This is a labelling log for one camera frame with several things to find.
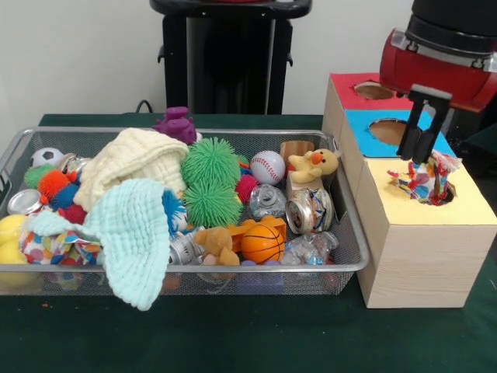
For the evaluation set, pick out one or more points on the open tin can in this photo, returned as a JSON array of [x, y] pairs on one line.
[[310, 211]]

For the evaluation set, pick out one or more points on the yellow plush duck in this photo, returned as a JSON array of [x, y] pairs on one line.
[[314, 163]]

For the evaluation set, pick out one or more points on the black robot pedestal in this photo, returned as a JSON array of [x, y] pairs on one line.
[[233, 58]]

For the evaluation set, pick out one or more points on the white cloth round dots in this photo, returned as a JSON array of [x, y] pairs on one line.
[[50, 246]]

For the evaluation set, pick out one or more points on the wooden box three holes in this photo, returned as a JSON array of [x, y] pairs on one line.
[[423, 264]]

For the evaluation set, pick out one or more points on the green spiky rubber ball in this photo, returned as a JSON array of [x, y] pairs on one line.
[[211, 163]]

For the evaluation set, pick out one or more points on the dark green table cloth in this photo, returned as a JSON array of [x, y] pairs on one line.
[[233, 342]]

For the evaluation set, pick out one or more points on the shallow clear mesh bin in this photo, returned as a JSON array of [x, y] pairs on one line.
[[341, 279]]

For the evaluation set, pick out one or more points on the white cloth small colourful shapes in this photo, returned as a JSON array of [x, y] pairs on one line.
[[423, 182]]

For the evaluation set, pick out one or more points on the orange toy basketball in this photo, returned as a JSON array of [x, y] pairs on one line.
[[262, 242]]

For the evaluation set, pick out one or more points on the white toy baseball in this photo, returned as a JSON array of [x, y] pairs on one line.
[[268, 167]]

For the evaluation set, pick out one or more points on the small soccer ball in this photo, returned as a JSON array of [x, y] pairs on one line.
[[46, 156]]

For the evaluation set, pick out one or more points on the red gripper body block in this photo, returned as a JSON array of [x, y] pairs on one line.
[[427, 74]]

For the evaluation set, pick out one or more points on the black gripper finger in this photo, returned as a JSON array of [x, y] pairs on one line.
[[429, 143], [411, 132]]

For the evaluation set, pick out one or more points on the cream waffle cloth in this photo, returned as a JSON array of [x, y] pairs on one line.
[[128, 163]]

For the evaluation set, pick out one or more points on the mint waffle cloth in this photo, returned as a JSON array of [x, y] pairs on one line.
[[132, 233]]

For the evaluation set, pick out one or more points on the purple rubber toy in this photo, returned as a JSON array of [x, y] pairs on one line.
[[178, 124]]

